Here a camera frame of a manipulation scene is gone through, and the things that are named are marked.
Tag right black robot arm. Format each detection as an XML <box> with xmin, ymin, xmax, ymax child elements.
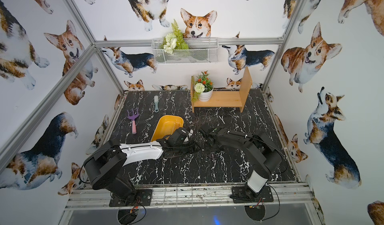
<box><xmin>199</xmin><ymin>125</ymin><xmax>285</xmax><ymax>202</ymax></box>

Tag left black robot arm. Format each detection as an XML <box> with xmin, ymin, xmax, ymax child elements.
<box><xmin>83</xmin><ymin>135</ymin><xmax>201</xmax><ymax>204</ymax></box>

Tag yellow plastic storage box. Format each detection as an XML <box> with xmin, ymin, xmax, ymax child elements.
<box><xmin>151</xmin><ymin>115</ymin><xmax>184</xmax><ymax>142</ymax></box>

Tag wooden shelf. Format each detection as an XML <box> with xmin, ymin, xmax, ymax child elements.
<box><xmin>191</xmin><ymin>67</ymin><xmax>253</xmax><ymax>113</ymax></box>

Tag purple pink garden fork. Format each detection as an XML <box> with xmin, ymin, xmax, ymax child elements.
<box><xmin>127</xmin><ymin>108</ymin><xmax>140</xmax><ymax>135</ymax></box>

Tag white potted plant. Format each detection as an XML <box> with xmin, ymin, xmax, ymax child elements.
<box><xmin>192</xmin><ymin>71</ymin><xmax>214</xmax><ymax>102</ymax></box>

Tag teal cleaning brush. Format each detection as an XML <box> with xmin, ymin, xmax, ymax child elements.
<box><xmin>154</xmin><ymin>95</ymin><xmax>159</xmax><ymax>113</ymax></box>

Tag green fern white flowers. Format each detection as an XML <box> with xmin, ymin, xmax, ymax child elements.
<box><xmin>160</xmin><ymin>20</ymin><xmax>189</xmax><ymax>54</ymax></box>

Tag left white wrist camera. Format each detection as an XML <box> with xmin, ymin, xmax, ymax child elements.
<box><xmin>170</xmin><ymin>128</ymin><xmax>194</xmax><ymax>146</ymax></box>

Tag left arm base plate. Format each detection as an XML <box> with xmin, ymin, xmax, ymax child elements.
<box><xmin>109</xmin><ymin>189</ymin><xmax>153</xmax><ymax>207</ymax></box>

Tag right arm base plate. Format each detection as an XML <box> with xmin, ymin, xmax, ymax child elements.
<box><xmin>230</xmin><ymin>186</ymin><xmax>274</xmax><ymax>204</ymax></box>

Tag white wire wall basket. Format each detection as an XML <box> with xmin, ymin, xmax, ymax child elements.
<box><xmin>151</xmin><ymin>38</ymin><xmax>219</xmax><ymax>64</ymax></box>

